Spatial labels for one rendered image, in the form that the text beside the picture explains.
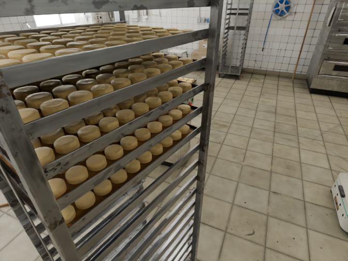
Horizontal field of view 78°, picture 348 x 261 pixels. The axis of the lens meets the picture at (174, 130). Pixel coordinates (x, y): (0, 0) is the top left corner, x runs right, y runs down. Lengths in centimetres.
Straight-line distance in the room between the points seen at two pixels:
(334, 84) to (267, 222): 350
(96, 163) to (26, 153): 22
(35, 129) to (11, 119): 6
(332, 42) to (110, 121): 451
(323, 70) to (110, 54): 461
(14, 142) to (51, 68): 13
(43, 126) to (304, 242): 198
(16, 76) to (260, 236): 189
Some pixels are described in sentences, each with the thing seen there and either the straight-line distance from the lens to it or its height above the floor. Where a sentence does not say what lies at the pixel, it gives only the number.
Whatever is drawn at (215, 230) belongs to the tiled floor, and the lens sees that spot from 194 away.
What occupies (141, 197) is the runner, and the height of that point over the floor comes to 106.
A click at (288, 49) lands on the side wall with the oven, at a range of 581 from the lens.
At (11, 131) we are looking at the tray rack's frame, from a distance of 38.
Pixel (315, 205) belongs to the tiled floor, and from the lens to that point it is 242.
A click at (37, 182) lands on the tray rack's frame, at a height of 134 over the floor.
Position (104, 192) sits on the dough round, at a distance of 64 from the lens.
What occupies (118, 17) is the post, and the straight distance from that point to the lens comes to 104.
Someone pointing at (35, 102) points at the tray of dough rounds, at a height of 142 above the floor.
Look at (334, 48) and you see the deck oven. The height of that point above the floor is 85.
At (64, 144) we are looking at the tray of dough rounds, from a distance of 52.
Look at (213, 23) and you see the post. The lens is 75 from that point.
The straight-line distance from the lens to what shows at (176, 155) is 224.
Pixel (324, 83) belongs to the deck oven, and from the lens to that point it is 501.
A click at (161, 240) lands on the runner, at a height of 71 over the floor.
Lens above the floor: 160
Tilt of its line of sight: 32 degrees down
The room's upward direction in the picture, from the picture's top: straight up
